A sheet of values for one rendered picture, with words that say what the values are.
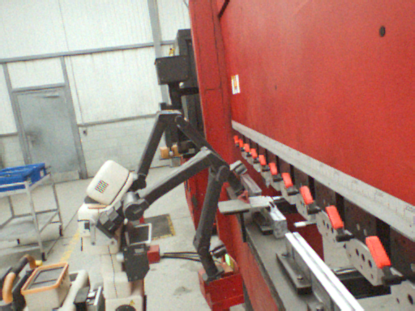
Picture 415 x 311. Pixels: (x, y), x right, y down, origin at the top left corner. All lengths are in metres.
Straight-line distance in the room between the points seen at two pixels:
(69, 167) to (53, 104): 1.47
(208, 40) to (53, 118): 6.55
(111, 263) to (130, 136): 7.18
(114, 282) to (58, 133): 7.45
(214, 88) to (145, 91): 5.97
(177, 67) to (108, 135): 6.02
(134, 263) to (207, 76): 1.63
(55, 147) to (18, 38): 2.46
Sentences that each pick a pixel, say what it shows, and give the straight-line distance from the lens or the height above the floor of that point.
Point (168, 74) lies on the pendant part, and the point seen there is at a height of 1.81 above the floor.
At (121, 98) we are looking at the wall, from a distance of 8.75.
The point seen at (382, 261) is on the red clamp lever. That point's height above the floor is 1.28.
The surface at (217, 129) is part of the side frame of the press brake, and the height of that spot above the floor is 1.34.
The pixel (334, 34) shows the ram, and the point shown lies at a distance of 0.92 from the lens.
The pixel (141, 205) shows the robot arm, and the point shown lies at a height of 1.25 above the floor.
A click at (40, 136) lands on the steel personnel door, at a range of 9.10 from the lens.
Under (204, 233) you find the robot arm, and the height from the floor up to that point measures 1.04.
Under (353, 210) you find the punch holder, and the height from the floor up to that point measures 1.32.
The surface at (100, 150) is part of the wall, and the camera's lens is 8.89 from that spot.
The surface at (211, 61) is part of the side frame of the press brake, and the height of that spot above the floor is 1.86.
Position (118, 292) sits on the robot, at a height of 0.84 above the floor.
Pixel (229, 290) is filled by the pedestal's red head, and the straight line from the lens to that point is 1.76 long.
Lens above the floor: 1.64
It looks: 10 degrees down
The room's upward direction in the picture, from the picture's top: 8 degrees counter-clockwise
